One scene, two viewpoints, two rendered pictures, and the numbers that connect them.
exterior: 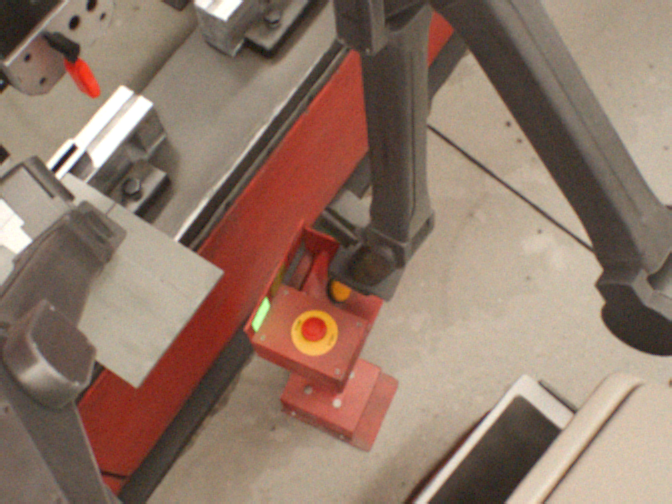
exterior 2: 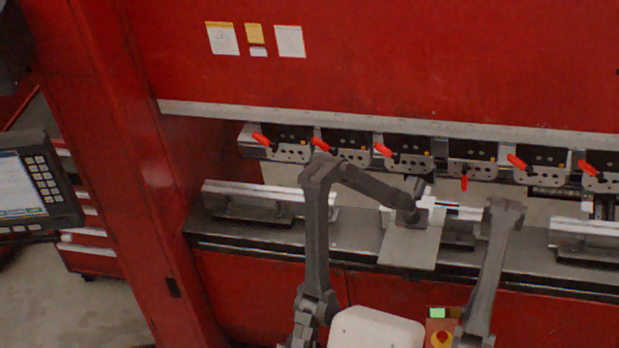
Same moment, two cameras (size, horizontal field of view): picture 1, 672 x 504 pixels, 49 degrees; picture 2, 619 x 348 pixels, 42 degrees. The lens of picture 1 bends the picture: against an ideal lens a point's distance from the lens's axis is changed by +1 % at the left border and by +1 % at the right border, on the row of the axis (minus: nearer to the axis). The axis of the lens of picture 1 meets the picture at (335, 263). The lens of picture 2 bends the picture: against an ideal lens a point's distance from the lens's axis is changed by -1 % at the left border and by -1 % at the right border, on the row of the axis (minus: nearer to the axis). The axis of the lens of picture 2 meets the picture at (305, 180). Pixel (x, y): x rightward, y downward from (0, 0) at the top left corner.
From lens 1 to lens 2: 175 cm
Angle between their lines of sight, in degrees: 45
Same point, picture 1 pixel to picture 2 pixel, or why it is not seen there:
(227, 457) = not seen: outside the picture
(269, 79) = (545, 264)
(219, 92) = (526, 249)
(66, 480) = (329, 175)
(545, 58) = (492, 249)
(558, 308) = not seen: outside the picture
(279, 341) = (430, 328)
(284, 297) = (452, 322)
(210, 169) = not seen: hidden behind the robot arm
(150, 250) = (429, 245)
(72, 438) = (336, 178)
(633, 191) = (481, 306)
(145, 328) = (398, 255)
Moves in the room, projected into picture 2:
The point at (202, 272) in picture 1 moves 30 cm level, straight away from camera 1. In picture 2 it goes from (429, 263) to (483, 206)
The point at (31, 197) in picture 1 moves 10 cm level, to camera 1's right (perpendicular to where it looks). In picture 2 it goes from (410, 185) to (425, 207)
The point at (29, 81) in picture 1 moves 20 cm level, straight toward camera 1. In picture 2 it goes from (451, 169) to (418, 210)
